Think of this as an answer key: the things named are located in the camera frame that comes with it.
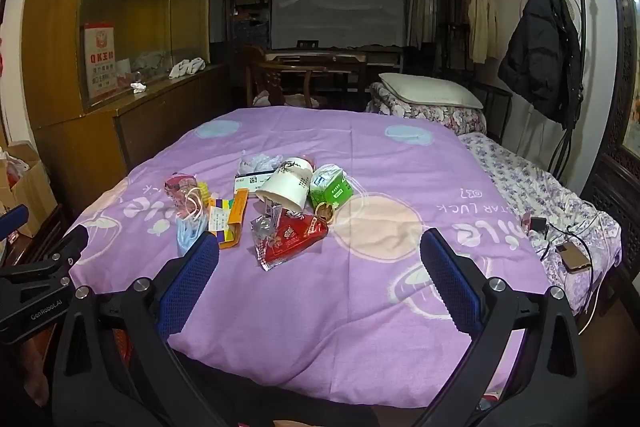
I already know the black puffer jacket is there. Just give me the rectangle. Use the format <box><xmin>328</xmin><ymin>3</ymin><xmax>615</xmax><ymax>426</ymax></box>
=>
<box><xmin>497</xmin><ymin>0</ymin><xmax>585</xmax><ymax>130</ymax></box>

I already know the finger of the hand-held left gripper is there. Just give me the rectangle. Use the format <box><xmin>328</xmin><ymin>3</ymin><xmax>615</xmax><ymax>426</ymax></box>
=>
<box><xmin>22</xmin><ymin>224</ymin><xmax>91</xmax><ymax>269</ymax></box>
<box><xmin>0</xmin><ymin>204</ymin><xmax>29</xmax><ymax>240</ymax></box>

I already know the floral bedsheet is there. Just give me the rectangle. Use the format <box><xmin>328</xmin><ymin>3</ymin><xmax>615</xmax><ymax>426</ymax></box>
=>
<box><xmin>457</xmin><ymin>132</ymin><xmax>623</xmax><ymax>315</ymax></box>

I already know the red snack wrapper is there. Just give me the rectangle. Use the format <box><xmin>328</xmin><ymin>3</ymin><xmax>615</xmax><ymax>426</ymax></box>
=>
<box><xmin>260</xmin><ymin>212</ymin><xmax>330</xmax><ymax>270</ymax></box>

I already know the clear plastic bag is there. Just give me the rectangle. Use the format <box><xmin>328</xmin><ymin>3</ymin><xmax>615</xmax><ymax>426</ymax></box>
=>
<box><xmin>237</xmin><ymin>150</ymin><xmax>286</xmax><ymax>178</ymax></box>

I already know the white pillow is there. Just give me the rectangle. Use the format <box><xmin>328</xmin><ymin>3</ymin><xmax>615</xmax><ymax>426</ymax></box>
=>
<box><xmin>378</xmin><ymin>73</ymin><xmax>485</xmax><ymax>110</ymax></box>

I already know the wooden desk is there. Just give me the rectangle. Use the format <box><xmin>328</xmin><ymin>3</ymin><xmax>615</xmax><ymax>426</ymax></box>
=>
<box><xmin>265</xmin><ymin>46</ymin><xmax>403</xmax><ymax>105</ymax></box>

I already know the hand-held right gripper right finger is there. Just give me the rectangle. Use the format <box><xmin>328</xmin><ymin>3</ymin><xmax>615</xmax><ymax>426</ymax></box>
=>
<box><xmin>419</xmin><ymin>228</ymin><xmax>588</xmax><ymax>427</ymax></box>

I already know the beige coat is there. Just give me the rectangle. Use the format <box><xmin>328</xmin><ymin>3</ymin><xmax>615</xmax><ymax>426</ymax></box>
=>
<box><xmin>467</xmin><ymin>0</ymin><xmax>501</xmax><ymax>65</ymax></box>

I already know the white box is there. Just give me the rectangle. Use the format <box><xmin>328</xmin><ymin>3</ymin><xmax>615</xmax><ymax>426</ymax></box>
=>
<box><xmin>234</xmin><ymin>174</ymin><xmax>273</xmax><ymax>195</ymax></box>

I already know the blue face mask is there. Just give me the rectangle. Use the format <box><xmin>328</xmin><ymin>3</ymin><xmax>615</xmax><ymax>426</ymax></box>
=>
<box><xmin>175</xmin><ymin>187</ymin><xmax>211</xmax><ymax>258</ymax></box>

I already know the black metal bed frame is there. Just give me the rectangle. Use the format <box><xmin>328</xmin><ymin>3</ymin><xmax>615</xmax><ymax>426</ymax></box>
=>
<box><xmin>470</xmin><ymin>79</ymin><xmax>516</xmax><ymax>145</ymax></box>

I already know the pink plastic cup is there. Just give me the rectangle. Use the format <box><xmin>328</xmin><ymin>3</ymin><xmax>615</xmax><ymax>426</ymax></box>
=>
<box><xmin>165</xmin><ymin>174</ymin><xmax>201</xmax><ymax>208</ymax></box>

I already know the gold smartphone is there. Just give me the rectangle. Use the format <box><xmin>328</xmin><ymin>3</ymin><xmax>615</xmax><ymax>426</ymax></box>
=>
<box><xmin>556</xmin><ymin>241</ymin><xmax>593</xmax><ymax>273</ymax></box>

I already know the white standing fan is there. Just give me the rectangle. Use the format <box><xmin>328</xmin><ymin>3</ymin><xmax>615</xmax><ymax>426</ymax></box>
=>
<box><xmin>555</xmin><ymin>0</ymin><xmax>583</xmax><ymax>32</ymax></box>

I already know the wooden glass-front cabinet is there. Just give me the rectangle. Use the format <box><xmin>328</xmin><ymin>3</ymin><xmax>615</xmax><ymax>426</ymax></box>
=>
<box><xmin>22</xmin><ymin>0</ymin><xmax>236</xmax><ymax>168</ymax></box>

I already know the folded floral quilt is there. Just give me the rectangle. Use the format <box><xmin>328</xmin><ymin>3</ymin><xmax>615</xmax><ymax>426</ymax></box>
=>
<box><xmin>365</xmin><ymin>82</ymin><xmax>488</xmax><ymax>135</ymax></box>

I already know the wooden chair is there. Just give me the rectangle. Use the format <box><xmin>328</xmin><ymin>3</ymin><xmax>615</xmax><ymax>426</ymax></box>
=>
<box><xmin>242</xmin><ymin>44</ymin><xmax>328</xmax><ymax>108</ymax></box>

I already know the white paper cup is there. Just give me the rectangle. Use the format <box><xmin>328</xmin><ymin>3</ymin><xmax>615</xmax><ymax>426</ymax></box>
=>
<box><xmin>256</xmin><ymin>157</ymin><xmax>316</xmax><ymax>214</ymax></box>

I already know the large white sheet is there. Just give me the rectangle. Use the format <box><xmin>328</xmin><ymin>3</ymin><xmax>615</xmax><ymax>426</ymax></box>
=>
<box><xmin>269</xmin><ymin>0</ymin><xmax>407</xmax><ymax>50</ymax></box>

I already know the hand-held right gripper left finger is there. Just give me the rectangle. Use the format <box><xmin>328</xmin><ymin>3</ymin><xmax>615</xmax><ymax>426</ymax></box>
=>
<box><xmin>52</xmin><ymin>231</ymin><xmax>223</xmax><ymax>427</ymax></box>

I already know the cluttered storage shelf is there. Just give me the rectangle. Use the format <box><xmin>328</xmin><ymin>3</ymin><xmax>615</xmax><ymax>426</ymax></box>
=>
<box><xmin>230</xmin><ymin>0</ymin><xmax>273</xmax><ymax>42</ymax></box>

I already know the silver foil wrapper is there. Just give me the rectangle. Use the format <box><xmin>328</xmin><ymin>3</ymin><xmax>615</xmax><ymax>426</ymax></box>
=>
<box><xmin>250</xmin><ymin>202</ymin><xmax>283</xmax><ymax>253</ymax></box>

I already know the red and white poster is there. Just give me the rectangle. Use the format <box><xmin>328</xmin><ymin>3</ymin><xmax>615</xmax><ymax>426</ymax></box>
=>
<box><xmin>82</xmin><ymin>24</ymin><xmax>118</xmax><ymax>100</ymax></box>

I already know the white cloth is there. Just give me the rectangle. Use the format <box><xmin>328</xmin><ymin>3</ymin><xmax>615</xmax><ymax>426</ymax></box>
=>
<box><xmin>167</xmin><ymin>56</ymin><xmax>207</xmax><ymax>80</ymax></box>

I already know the purple printed blanket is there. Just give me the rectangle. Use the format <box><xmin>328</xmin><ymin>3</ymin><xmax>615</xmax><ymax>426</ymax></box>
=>
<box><xmin>67</xmin><ymin>106</ymin><xmax>556</xmax><ymax>408</ymax></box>

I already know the cardboard box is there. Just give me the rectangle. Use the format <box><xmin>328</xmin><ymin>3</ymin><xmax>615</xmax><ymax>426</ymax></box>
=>
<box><xmin>0</xmin><ymin>142</ymin><xmax>58</xmax><ymax>238</ymax></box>

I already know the orange yellow packet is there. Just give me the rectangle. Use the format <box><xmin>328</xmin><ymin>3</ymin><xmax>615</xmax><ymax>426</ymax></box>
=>
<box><xmin>207</xmin><ymin>188</ymin><xmax>250</xmax><ymax>250</ymax></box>

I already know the green tissue box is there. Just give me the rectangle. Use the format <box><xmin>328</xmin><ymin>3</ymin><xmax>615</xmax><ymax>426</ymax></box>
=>
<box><xmin>309</xmin><ymin>164</ymin><xmax>355</xmax><ymax>210</ymax></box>

